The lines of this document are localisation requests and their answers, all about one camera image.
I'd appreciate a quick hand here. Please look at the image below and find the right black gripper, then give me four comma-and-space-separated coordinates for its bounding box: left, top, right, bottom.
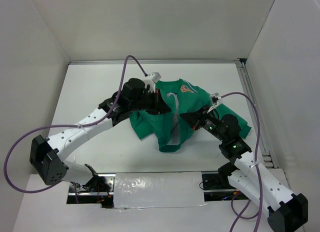
180, 104, 227, 142

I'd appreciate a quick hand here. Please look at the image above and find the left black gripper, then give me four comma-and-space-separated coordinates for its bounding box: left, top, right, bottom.
129, 88, 171, 116

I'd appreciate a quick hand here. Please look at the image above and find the green jacket with white lettering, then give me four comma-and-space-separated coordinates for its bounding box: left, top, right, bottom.
128, 78, 252, 154

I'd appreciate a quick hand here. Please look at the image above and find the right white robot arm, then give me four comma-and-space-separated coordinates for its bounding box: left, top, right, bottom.
180, 106, 309, 232

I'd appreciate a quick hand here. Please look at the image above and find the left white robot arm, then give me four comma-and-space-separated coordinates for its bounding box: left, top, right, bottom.
29, 73, 171, 192

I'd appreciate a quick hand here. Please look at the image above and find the silver tape patch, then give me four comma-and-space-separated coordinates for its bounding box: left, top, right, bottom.
113, 172, 206, 209

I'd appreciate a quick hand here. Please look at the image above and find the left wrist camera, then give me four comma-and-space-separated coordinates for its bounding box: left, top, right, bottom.
142, 72, 162, 93

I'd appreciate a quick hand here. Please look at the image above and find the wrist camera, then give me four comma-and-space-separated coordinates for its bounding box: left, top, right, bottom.
207, 93, 222, 113
142, 72, 162, 93

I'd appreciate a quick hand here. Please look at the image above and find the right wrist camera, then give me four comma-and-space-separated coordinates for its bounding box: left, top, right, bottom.
207, 93, 222, 113

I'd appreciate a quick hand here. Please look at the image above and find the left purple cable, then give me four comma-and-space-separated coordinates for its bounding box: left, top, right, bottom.
3, 54, 149, 204

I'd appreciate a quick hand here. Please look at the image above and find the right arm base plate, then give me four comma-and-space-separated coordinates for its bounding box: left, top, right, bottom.
199, 172, 247, 202

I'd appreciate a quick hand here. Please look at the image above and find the aluminium frame rail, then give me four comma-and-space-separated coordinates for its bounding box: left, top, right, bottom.
54, 59, 275, 173

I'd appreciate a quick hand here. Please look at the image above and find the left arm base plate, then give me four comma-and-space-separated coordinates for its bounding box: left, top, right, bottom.
66, 173, 116, 209

